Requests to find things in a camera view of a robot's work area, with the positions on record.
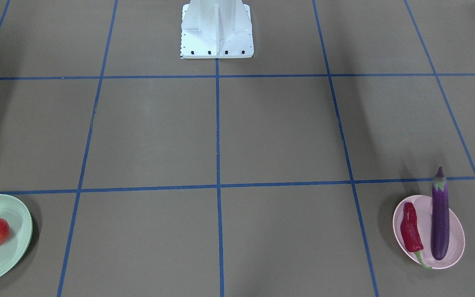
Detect purple eggplant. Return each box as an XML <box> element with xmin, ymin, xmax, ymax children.
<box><xmin>430</xmin><ymin>167</ymin><xmax>450</xmax><ymax>261</ymax></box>

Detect red chili pepper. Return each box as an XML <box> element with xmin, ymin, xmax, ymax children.
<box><xmin>400</xmin><ymin>202</ymin><xmax>433</xmax><ymax>269</ymax></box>

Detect brown paper table cover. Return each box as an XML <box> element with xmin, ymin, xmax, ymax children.
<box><xmin>0</xmin><ymin>0</ymin><xmax>475</xmax><ymax>297</ymax></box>

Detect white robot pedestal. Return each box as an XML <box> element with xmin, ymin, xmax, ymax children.
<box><xmin>180</xmin><ymin>0</ymin><xmax>254</xmax><ymax>59</ymax></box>

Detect pink plate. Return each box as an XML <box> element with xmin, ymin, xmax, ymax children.
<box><xmin>392</xmin><ymin>194</ymin><xmax>466</xmax><ymax>269</ymax></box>

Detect green plate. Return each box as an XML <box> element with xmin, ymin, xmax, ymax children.
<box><xmin>0</xmin><ymin>194</ymin><xmax>33</xmax><ymax>277</ymax></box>

